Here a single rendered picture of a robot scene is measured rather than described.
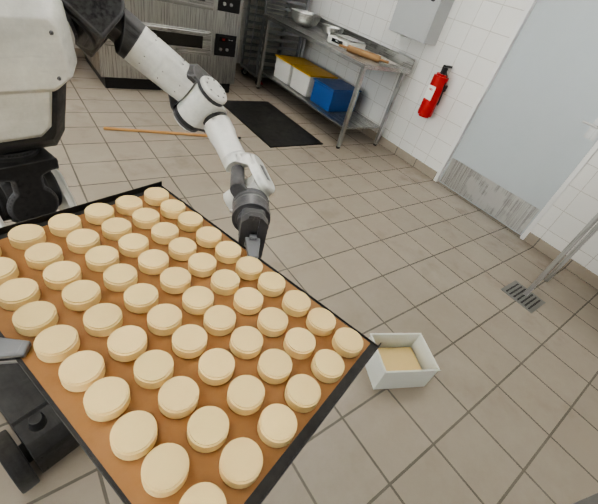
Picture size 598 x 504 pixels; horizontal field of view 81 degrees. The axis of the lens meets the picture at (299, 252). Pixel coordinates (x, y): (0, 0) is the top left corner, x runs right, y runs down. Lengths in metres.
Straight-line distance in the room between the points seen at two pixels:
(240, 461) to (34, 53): 0.75
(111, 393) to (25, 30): 0.62
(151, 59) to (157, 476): 0.82
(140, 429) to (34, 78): 0.65
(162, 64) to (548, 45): 3.36
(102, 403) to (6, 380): 1.12
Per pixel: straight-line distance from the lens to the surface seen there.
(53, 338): 0.58
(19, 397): 1.57
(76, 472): 1.59
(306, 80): 4.72
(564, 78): 3.81
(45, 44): 0.86
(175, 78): 0.98
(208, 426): 0.49
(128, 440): 0.49
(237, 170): 0.89
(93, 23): 0.93
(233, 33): 4.80
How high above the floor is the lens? 1.47
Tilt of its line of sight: 38 degrees down
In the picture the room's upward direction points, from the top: 17 degrees clockwise
